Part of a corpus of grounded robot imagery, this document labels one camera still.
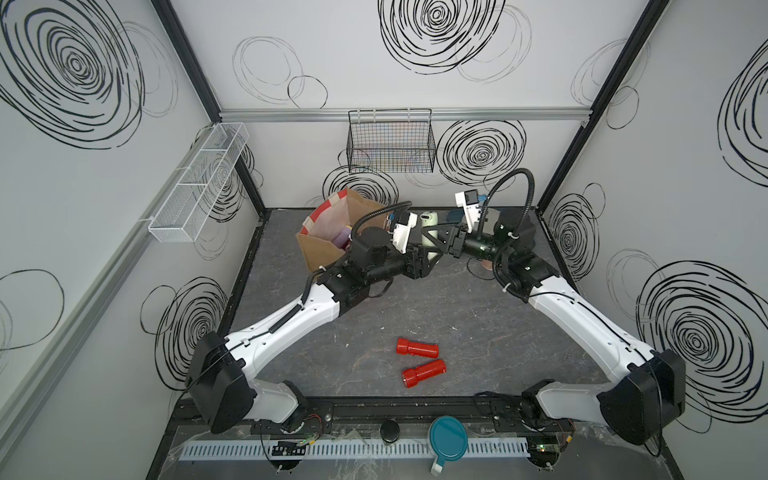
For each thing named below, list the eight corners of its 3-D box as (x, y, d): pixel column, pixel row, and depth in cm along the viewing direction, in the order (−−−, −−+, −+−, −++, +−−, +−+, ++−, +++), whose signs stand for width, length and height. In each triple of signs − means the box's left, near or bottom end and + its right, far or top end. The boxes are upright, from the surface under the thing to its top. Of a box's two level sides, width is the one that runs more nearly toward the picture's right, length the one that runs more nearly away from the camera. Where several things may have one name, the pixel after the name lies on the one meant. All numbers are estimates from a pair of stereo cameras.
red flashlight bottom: (405, 388, 80) (405, 385, 77) (400, 375, 82) (400, 371, 79) (446, 372, 83) (448, 368, 80) (440, 359, 85) (442, 355, 82)
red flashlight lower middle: (395, 354, 86) (395, 350, 83) (396, 342, 88) (396, 337, 85) (437, 358, 85) (439, 354, 82) (437, 345, 87) (439, 341, 85)
